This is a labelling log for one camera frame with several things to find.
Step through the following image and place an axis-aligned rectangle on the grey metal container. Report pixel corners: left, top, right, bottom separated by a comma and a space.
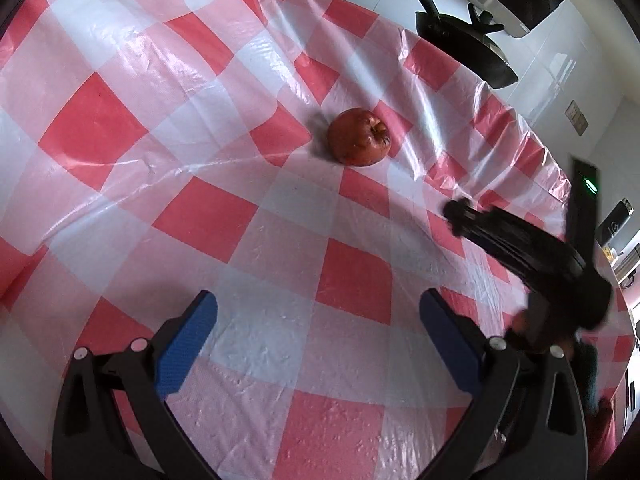
617, 245, 640, 288

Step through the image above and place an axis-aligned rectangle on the black pan with lid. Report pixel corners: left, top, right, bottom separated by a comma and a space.
395, 0, 519, 88

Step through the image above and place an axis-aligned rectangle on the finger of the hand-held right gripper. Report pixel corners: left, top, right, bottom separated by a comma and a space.
444, 199, 505, 251

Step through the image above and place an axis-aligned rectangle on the red white checked tablecloth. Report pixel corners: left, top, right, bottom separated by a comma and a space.
0, 0, 640, 480

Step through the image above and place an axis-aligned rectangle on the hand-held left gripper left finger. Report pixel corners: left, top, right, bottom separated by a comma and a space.
51, 290, 218, 480

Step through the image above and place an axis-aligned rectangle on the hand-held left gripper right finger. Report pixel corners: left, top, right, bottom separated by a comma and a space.
419, 288, 590, 480

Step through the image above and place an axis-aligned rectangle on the wrinkled red apple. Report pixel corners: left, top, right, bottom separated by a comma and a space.
327, 107, 391, 167

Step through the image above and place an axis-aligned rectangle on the person's right hand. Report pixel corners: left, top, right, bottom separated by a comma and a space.
504, 307, 601, 411

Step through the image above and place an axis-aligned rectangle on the beige wall socket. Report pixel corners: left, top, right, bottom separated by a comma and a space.
565, 101, 590, 136

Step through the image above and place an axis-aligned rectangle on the black bottle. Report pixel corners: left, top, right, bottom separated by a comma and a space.
597, 199, 632, 251

